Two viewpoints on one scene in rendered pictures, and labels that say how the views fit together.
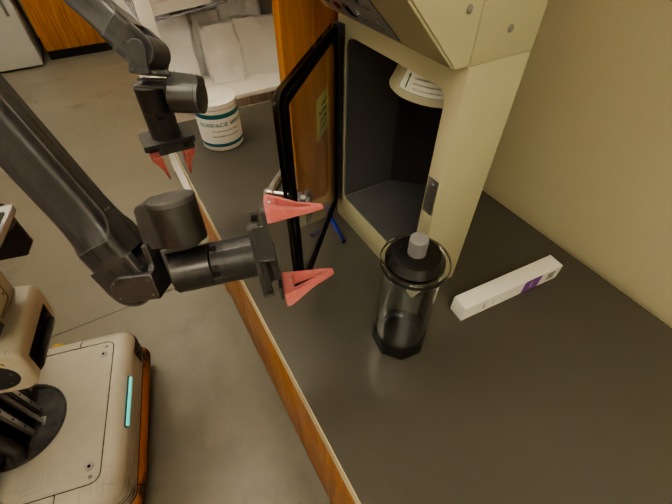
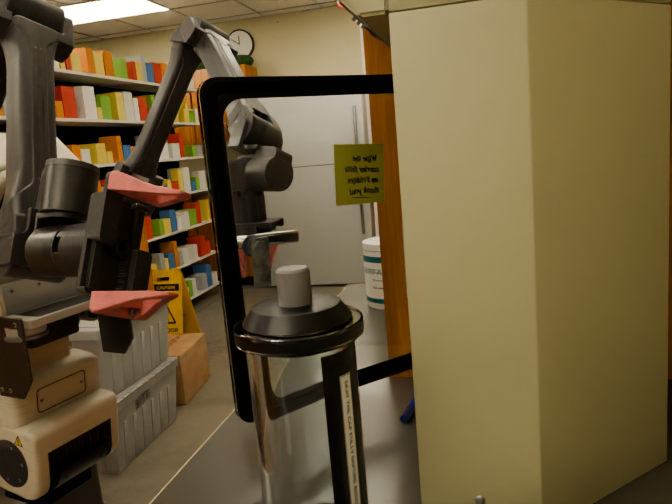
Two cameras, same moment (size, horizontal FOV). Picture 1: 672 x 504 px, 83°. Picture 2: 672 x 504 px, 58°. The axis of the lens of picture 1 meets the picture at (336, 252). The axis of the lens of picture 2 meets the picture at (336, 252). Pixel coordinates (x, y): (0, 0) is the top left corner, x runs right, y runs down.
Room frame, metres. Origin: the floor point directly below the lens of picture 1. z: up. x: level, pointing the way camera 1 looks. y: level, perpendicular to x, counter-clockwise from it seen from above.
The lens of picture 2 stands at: (0.06, -0.49, 1.31)
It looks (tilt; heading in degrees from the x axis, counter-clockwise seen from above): 10 degrees down; 44
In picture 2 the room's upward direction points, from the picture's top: 5 degrees counter-clockwise
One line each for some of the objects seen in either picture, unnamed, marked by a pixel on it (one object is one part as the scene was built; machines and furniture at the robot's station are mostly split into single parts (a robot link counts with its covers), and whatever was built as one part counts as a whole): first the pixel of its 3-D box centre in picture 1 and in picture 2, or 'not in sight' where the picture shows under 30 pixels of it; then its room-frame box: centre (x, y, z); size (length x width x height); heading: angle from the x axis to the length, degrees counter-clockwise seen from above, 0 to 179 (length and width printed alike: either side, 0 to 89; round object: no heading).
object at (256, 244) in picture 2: (305, 207); (259, 262); (0.49, 0.05, 1.18); 0.02 x 0.02 x 0.06; 76
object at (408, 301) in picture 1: (406, 300); (310, 437); (0.39, -0.12, 1.06); 0.11 x 0.11 x 0.21
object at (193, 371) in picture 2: not in sight; (171, 367); (1.73, 2.54, 0.14); 0.41 x 0.32 x 0.28; 36
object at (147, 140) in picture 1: (163, 126); not in sight; (0.72, 0.35, 1.21); 0.10 x 0.07 x 0.07; 120
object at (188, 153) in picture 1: (178, 155); not in sight; (0.72, 0.34, 1.14); 0.07 x 0.07 x 0.09; 30
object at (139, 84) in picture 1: (155, 96); not in sight; (0.72, 0.35, 1.27); 0.07 x 0.06 x 0.07; 86
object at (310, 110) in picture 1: (315, 166); (332, 240); (0.60, 0.04, 1.19); 0.30 x 0.01 x 0.40; 166
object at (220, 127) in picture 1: (218, 119); not in sight; (1.12, 0.37, 1.02); 0.13 x 0.13 x 0.15
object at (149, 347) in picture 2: not in sight; (104, 344); (1.22, 2.20, 0.49); 0.60 x 0.42 x 0.33; 30
